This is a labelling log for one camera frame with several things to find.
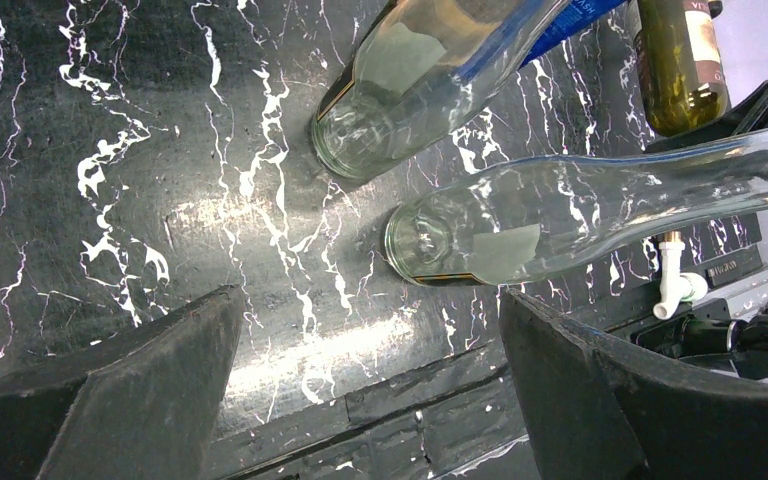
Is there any blue rectangular glass bottle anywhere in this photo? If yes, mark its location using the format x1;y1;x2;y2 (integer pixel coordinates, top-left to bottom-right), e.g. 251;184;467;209
520;0;623;67

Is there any white plastic peg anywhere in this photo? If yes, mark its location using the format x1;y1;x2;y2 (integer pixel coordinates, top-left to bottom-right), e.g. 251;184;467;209
652;231;709;320

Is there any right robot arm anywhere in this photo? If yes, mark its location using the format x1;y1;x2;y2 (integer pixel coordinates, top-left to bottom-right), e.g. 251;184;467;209
630;80;768;380

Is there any clear glass bottle tall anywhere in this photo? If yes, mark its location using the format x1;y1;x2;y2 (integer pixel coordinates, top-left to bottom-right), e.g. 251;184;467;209
310;0;569;183

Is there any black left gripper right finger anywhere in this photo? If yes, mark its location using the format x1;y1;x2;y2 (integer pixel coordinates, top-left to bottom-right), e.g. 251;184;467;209
500;292;768;479

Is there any dark green bottle silver neck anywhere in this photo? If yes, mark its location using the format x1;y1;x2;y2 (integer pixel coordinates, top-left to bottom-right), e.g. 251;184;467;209
626;0;730;137

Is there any clear glass bottle gold label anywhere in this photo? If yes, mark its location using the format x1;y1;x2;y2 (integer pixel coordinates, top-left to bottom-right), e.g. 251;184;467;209
383;128;768;286

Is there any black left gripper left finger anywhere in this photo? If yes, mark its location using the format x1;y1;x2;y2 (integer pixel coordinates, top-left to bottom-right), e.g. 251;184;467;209
0;286;245;479

